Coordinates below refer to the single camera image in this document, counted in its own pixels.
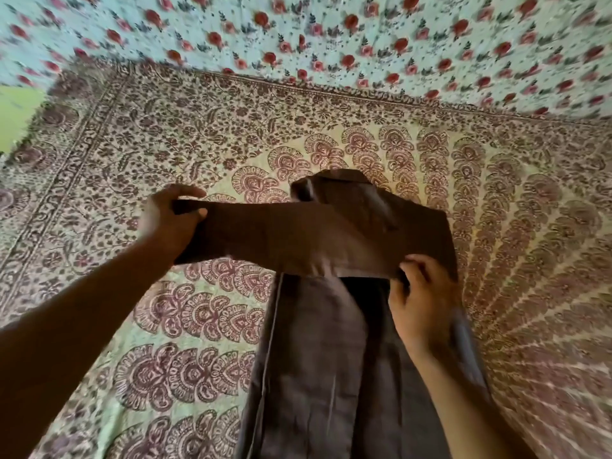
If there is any person's left hand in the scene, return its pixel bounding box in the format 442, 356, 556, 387
137, 183, 209, 264

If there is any person's right hand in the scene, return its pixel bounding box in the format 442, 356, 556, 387
388, 254, 463, 350

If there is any brown collared shirt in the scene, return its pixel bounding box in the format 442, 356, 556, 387
172, 169, 494, 459

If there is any person's right forearm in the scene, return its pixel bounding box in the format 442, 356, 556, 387
410, 335, 538, 459

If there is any person's left forearm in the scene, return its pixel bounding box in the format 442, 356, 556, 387
0, 242, 177, 459

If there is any maroon mandala print bedsheet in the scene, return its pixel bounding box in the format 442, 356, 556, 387
0, 56, 612, 459

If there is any light blue rose print sheet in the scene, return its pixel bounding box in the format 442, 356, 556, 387
0, 0, 612, 121

